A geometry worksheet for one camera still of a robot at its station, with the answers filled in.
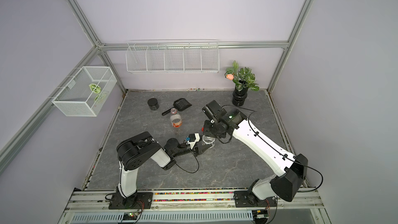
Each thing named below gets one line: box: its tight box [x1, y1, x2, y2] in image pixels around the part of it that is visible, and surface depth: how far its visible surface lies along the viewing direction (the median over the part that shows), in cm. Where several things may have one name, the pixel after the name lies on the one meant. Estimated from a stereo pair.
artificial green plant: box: [224, 60, 260, 92], surface depth 94 cm
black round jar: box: [147, 97, 160, 111], surface depth 111 cm
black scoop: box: [161, 98, 193, 117], surface depth 111 cm
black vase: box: [232, 85, 249, 107], surface depth 108 cm
